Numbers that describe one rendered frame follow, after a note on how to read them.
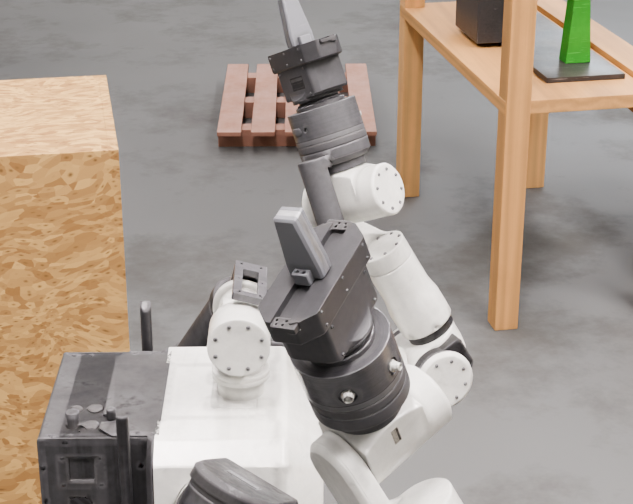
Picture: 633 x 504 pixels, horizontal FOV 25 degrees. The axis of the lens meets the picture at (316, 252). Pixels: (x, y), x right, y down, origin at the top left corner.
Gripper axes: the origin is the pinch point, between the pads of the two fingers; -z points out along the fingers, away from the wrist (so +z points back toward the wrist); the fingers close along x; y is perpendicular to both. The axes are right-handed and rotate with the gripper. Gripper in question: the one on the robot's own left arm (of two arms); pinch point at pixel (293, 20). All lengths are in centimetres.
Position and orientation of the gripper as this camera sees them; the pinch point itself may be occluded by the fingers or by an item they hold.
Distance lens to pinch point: 181.8
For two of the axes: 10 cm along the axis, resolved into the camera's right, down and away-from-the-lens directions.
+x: 4.6, -0.3, -8.9
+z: 3.1, 9.4, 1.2
